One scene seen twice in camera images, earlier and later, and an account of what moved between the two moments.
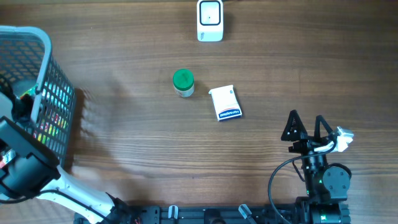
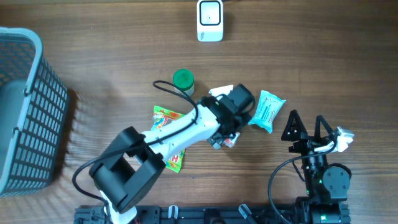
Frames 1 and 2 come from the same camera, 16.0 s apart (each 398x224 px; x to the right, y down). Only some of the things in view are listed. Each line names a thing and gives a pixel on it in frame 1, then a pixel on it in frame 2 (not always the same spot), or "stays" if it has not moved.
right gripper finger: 319,119 stays
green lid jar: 183,81 stays
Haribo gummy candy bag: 51,125 to 160,117
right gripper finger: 295,129 stays
